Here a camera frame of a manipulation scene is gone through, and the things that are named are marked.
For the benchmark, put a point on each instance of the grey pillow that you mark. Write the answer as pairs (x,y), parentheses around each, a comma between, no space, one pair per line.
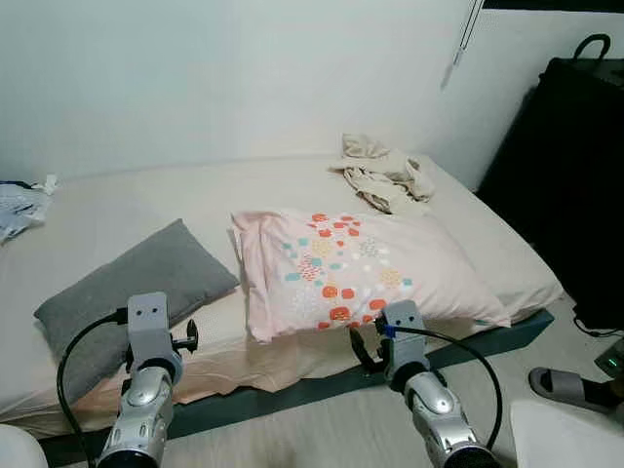
(146,278)

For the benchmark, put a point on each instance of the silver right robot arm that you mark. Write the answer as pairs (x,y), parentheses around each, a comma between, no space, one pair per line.
(439,419)

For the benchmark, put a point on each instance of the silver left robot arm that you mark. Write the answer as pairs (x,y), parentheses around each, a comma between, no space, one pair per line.
(141,419)

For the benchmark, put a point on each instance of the pink pillow coloured dots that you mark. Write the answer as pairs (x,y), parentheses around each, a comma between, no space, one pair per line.
(419,268)

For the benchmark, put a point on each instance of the white plastic chair seat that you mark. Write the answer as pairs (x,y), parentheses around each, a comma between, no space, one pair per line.
(565,439)

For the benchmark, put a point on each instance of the black suitcase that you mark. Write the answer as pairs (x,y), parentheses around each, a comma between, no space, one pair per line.
(565,185)

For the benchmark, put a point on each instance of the black device green light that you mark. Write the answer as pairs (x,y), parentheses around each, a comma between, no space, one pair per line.
(610,359)

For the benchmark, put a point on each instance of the grey slipper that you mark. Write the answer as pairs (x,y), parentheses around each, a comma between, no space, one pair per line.
(570,388)

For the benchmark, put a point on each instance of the crumpled beige clothes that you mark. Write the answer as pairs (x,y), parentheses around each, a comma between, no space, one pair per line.
(385,175)

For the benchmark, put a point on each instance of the cream bed mattress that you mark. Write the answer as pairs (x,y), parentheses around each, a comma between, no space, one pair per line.
(146,205)

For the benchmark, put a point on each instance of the light blue plastic bag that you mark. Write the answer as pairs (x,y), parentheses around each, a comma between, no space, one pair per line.
(19,210)

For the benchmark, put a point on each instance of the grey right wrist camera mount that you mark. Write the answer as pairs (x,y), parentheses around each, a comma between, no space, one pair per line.
(405,331)

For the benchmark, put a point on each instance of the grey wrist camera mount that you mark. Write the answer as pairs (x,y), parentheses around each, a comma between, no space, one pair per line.
(405,331)
(148,327)

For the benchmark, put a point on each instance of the teal bed frame base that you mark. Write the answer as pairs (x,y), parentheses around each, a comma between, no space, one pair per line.
(292,395)

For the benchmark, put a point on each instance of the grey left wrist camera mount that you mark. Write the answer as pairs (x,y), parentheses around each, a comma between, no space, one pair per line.
(148,327)

